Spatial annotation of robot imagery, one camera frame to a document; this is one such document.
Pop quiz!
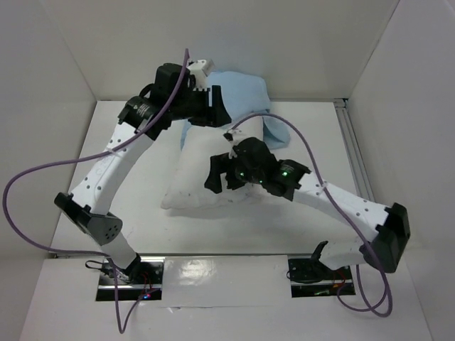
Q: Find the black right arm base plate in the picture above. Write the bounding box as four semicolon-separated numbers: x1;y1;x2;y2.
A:
286;256;355;298

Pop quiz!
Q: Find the light blue pillowcase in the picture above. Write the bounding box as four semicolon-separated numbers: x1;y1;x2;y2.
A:
179;70;292;153

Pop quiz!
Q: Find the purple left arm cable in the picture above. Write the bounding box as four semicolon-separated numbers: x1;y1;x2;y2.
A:
2;48;191;335

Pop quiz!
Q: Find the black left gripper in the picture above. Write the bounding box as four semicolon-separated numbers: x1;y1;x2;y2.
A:
170;84;232;128

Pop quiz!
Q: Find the aluminium frame rail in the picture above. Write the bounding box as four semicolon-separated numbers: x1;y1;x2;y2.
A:
333;97;392;252

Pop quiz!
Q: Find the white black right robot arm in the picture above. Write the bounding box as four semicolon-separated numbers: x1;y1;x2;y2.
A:
204;138;411;278

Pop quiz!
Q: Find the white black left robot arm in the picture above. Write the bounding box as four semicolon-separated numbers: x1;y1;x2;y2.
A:
54;60;231;283

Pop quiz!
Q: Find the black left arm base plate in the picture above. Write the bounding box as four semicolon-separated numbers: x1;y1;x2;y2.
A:
85;256;164;302

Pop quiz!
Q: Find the white pillow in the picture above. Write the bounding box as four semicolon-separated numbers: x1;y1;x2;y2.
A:
161;126;262;210

